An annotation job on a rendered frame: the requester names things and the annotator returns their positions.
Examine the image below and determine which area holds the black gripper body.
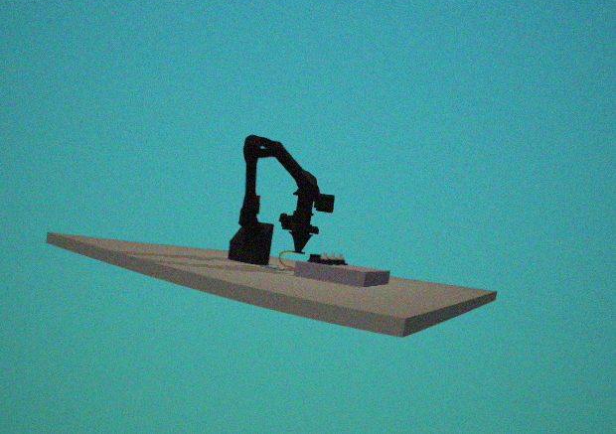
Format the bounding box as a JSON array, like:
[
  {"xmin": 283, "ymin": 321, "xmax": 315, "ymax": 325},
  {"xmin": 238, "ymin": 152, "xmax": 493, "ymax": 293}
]
[{"xmin": 282, "ymin": 208, "xmax": 319, "ymax": 234}]

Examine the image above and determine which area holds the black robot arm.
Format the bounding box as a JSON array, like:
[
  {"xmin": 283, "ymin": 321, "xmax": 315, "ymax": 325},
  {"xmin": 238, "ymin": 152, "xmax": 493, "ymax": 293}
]
[{"xmin": 238, "ymin": 135, "xmax": 335, "ymax": 238}]

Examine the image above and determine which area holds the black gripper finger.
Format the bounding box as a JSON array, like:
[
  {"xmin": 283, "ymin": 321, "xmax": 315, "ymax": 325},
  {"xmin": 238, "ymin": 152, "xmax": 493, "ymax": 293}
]
[
  {"xmin": 299, "ymin": 233, "xmax": 313, "ymax": 252},
  {"xmin": 288, "ymin": 231, "xmax": 306, "ymax": 252}
]

